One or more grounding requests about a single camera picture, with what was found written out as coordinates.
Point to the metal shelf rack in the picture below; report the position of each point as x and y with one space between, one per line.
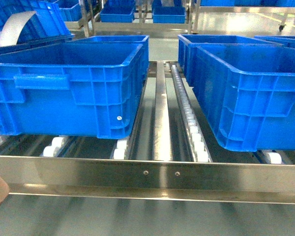
166 159

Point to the large blue crate left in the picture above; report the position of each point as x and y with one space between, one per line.
72 89

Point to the large blue crate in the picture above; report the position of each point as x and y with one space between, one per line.
72 89
247 94

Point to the blue crate behind left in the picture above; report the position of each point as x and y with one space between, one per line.
139 39

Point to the blue crate behind right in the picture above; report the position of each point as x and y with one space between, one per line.
188 41

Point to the blue storage bin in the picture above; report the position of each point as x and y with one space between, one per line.
112 14
169 14

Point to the large blue crate right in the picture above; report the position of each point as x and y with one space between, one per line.
247 94

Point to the tilted blue crate far left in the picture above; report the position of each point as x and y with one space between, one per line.
44 28

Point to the white curved plastic sheet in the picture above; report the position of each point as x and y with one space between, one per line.
13 27

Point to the blue crate far right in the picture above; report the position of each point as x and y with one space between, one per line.
288 41

